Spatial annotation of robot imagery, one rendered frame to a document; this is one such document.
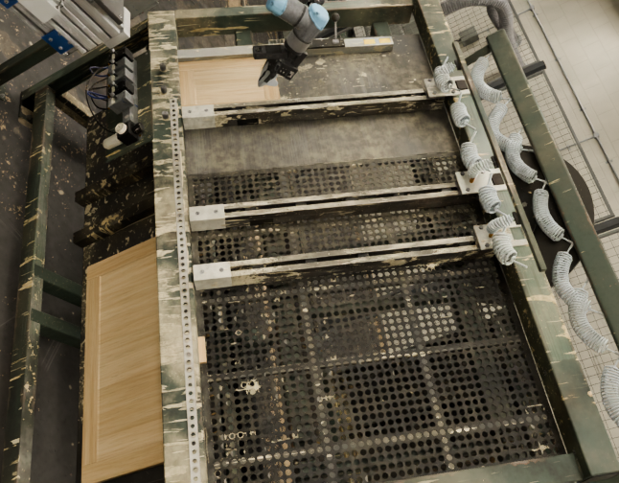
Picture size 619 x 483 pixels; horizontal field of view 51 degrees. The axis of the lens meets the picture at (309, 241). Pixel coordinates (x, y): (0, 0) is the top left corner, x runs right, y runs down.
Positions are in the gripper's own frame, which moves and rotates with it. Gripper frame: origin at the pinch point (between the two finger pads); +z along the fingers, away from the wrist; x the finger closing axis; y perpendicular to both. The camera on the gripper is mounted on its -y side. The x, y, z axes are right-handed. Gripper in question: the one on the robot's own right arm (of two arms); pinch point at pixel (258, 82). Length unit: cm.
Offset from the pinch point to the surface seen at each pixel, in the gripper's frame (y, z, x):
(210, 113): -0.7, 33.3, 13.9
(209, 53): 2, 34, 52
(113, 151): -28, 65, 8
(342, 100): 45.5, 5.4, 17.6
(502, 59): 137, -21, 64
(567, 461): 86, -14, -133
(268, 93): 22.9, 24.4, 28.2
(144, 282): -8, 82, -38
